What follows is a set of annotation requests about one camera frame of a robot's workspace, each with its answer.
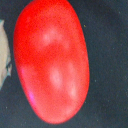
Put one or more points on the woven beige placemat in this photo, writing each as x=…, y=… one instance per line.
x=5, y=56

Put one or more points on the red tomato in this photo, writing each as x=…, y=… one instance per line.
x=51, y=59

